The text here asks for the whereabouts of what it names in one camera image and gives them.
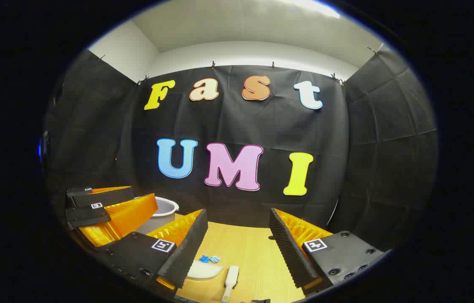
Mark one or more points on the light blue paper ball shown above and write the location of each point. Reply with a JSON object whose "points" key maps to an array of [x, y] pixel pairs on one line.
{"points": [[215, 259]]}

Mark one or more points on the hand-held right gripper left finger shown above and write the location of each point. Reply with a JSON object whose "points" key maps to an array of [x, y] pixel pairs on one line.
{"points": [[186, 250]]}

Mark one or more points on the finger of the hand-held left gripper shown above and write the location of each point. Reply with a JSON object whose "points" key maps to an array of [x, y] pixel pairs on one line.
{"points": [[87, 215], [106, 197]]}

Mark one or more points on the small grey broom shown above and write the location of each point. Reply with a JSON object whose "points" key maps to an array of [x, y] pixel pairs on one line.
{"points": [[231, 277]]}

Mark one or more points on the white garbage bin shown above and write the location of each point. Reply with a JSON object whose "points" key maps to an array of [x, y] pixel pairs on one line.
{"points": [[165, 208]]}

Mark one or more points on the grey plastic dustpan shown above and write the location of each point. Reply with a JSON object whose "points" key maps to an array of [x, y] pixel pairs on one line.
{"points": [[203, 271]]}

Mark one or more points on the dark blue paper ball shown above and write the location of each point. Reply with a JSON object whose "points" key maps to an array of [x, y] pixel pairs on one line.
{"points": [[204, 259]]}

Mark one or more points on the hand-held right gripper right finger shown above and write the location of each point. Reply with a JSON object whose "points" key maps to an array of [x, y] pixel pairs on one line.
{"points": [[289, 248]]}

